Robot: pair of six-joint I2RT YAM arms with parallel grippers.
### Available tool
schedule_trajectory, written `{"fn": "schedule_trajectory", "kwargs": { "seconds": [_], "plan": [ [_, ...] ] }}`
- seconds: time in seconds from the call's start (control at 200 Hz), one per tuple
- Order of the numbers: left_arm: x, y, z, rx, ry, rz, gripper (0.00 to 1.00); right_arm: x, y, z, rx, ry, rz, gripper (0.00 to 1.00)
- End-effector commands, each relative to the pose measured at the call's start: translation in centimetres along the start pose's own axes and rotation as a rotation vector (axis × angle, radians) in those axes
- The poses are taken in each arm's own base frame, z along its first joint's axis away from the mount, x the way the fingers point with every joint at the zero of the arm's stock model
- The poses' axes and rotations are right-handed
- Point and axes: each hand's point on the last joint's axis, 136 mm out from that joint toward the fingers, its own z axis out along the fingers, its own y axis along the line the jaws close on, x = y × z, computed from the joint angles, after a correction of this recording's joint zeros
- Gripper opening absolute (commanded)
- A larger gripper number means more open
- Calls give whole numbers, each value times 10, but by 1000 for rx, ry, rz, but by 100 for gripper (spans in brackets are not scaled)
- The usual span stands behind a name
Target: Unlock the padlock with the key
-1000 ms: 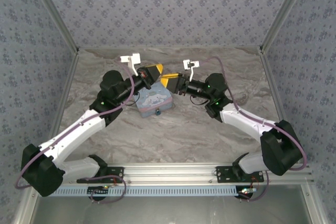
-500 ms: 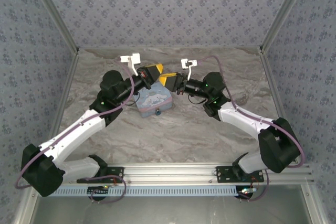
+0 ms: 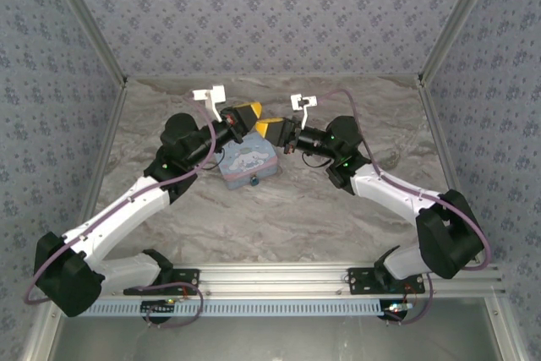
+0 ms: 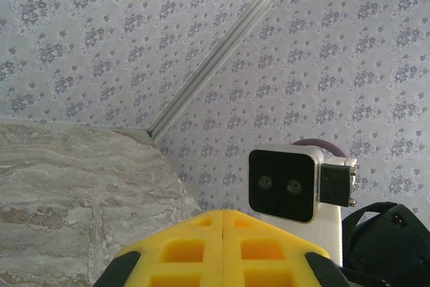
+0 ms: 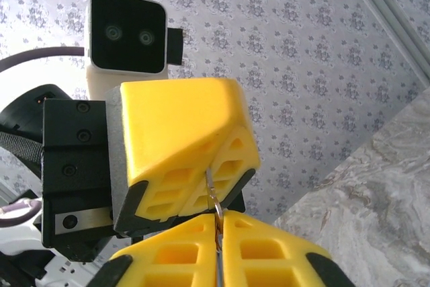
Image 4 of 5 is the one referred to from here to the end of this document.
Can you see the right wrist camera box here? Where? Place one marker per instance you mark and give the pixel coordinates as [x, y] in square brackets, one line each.
[282, 183]

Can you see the aluminium frame post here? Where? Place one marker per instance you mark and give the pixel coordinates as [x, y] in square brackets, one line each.
[215, 58]

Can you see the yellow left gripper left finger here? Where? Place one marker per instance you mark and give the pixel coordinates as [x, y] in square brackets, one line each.
[181, 260]

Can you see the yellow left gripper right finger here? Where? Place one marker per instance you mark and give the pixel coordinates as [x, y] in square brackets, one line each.
[265, 260]

